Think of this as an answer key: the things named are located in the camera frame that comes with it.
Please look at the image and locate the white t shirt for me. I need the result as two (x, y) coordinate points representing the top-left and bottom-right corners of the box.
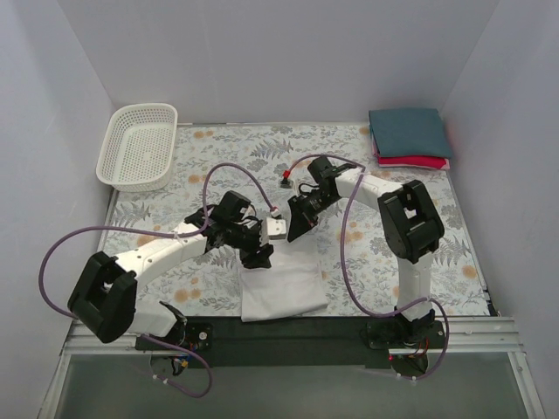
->
(238, 235), (328, 322)

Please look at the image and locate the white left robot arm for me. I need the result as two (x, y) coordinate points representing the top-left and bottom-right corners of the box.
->
(67, 191), (286, 349)

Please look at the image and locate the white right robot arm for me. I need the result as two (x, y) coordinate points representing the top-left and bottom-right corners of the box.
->
(287, 155), (445, 347)

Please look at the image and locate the floral patterned table mat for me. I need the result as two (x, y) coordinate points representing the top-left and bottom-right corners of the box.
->
(100, 125), (489, 316)

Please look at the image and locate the folded teal t shirt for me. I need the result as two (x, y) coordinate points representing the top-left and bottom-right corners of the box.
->
(369, 107), (453, 159)

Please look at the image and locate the folded red t shirt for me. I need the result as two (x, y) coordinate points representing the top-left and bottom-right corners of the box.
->
(376, 155), (447, 169)

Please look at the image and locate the white plastic basket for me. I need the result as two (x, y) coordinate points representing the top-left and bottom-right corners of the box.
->
(96, 103), (178, 192)

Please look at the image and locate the folded pink t shirt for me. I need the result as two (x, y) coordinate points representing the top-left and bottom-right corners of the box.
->
(370, 133), (452, 172)

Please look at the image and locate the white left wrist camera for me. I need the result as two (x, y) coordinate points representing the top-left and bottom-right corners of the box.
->
(262, 208), (287, 241)

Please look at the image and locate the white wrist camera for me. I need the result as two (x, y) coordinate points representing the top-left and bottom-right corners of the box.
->
(279, 170), (293, 189)
(262, 208), (287, 241)

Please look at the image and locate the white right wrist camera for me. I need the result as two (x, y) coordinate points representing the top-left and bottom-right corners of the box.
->
(279, 170), (293, 189)

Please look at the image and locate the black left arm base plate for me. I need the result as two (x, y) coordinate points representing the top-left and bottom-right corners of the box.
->
(128, 319), (213, 351)

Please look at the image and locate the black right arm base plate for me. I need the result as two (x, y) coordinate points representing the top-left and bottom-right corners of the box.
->
(365, 311), (445, 350)

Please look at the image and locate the aluminium frame rail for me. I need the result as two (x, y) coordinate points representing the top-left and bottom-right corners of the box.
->
(39, 317), (546, 418)

